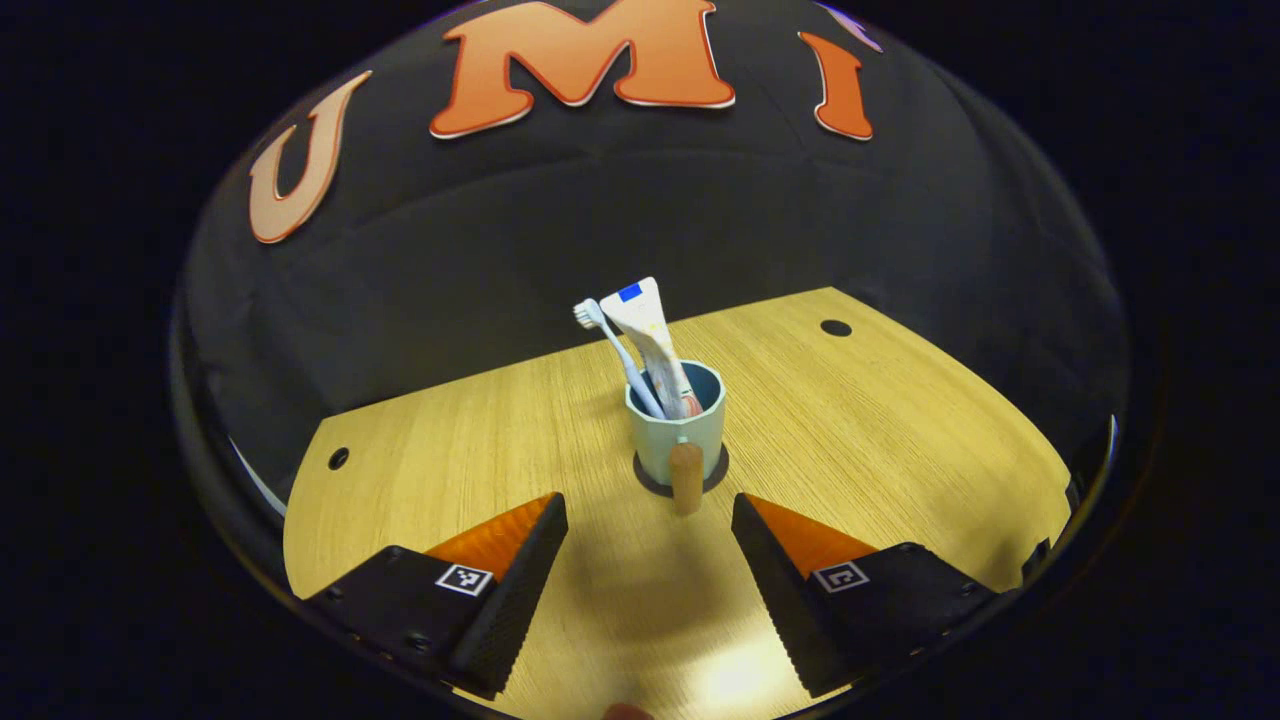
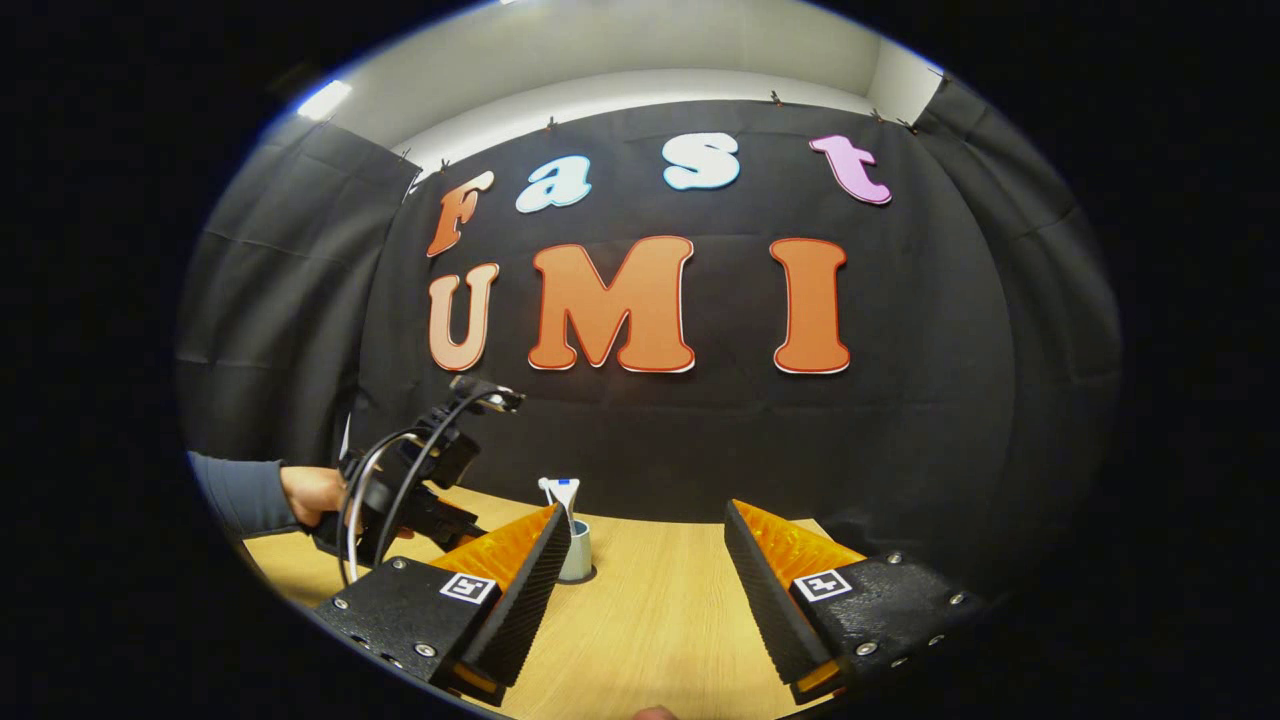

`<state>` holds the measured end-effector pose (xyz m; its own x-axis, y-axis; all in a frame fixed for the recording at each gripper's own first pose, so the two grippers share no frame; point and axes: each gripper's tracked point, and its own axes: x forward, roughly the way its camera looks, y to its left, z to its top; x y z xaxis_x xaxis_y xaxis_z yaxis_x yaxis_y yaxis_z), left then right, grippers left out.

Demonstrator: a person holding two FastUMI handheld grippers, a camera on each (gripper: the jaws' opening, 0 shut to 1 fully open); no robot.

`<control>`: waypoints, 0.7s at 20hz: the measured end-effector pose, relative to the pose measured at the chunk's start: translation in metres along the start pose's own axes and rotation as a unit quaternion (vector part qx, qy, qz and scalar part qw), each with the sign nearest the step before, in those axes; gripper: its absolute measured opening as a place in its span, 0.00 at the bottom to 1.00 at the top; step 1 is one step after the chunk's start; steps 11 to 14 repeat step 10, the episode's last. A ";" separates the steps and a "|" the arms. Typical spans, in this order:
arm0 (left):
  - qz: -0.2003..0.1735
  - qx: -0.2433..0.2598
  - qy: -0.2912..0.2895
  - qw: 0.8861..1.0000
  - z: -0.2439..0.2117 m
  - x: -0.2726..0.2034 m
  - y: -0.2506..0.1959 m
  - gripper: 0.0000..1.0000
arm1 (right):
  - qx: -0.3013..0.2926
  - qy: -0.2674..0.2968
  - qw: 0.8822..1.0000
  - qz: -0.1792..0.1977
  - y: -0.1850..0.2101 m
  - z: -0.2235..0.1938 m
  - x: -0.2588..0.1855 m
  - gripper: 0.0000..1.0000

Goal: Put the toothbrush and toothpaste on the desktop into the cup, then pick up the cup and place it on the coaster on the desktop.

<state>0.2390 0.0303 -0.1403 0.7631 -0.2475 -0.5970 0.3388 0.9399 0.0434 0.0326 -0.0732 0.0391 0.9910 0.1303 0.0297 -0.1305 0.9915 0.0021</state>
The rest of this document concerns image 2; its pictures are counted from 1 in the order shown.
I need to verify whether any ceiling light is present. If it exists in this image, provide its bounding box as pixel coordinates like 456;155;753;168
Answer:
297;80;353;121

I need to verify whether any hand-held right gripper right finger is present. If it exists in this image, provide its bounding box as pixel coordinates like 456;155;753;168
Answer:
724;499;986;706

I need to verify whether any light blue cup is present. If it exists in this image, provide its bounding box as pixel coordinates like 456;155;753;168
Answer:
558;518;593;584

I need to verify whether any black backdrop cloth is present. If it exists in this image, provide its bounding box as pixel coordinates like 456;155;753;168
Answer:
175;70;1123;601

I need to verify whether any wooden desktop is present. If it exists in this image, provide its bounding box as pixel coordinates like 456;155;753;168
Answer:
243;485;871;720

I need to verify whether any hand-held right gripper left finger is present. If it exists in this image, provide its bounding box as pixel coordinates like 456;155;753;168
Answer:
315;503;573;706

